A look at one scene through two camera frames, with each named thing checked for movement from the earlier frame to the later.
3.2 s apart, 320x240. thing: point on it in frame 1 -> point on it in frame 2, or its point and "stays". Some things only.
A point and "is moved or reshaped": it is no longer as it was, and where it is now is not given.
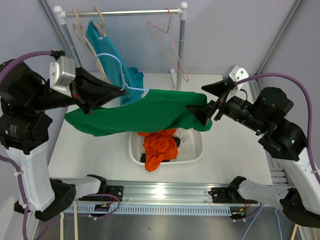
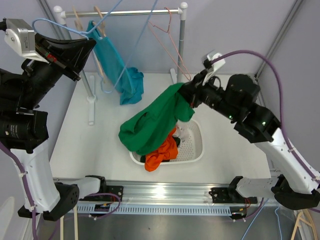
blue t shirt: x=129 y=79 stays
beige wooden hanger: x=81 y=34 stays
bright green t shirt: x=142 y=111 is moved or reshaped
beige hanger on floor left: x=76 y=223 stays
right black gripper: x=219 y=89 -> x=193 y=90
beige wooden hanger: x=102 y=23 stays
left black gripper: x=87 y=82 -> x=75 y=61
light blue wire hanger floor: x=278 y=221 stays
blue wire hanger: x=124 y=85 -> x=88 y=32
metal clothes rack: x=62 y=15 stays
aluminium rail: x=158 y=198 stays
